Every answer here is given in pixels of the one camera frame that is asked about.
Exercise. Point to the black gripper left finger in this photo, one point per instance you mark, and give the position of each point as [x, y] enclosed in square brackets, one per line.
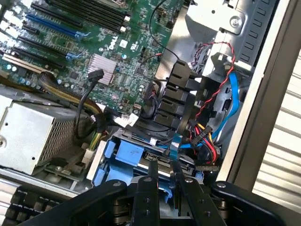
[145, 202]

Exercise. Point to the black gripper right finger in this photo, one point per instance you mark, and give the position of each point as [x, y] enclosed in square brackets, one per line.
[197, 204]

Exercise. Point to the silver hard disk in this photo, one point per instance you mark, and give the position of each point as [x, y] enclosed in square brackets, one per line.
[164, 164]

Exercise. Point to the blue plastic disk bay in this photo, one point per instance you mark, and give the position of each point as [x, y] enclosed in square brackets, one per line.
[129, 151]

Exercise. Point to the white power plug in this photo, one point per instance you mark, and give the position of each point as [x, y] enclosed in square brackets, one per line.
[88, 156]

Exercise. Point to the black plastic fan shroud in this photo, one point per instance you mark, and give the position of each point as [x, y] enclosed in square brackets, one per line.
[176, 94]

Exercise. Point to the black keyboard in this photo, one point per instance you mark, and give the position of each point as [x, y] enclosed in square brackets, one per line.
[26, 202]

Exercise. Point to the silver metal PC case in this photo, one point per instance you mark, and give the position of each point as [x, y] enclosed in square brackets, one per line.
[256, 82]

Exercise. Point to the silver power supply unit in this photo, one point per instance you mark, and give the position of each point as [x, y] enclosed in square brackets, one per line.
[26, 131]

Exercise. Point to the silver finned chipset heatsink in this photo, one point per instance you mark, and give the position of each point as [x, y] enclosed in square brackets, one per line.
[103, 63]

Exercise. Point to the green motherboard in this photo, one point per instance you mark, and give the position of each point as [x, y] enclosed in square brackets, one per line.
[131, 28]

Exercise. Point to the long black expansion slot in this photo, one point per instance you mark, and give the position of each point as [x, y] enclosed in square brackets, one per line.
[37, 57]
[42, 46]
[56, 14]

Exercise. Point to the beige expansion slot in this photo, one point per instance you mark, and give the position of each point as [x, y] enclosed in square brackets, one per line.
[26, 63]

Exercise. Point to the black RAM slot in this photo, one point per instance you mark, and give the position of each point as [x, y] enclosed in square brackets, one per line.
[94, 20]
[101, 11]

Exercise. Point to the silver metal drive cage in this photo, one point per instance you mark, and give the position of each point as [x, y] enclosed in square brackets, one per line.
[223, 14]

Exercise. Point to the blue expansion slot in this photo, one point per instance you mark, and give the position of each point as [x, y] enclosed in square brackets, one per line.
[51, 24]

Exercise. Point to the short black expansion slot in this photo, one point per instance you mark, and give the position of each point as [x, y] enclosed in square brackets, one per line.
[30, 29]

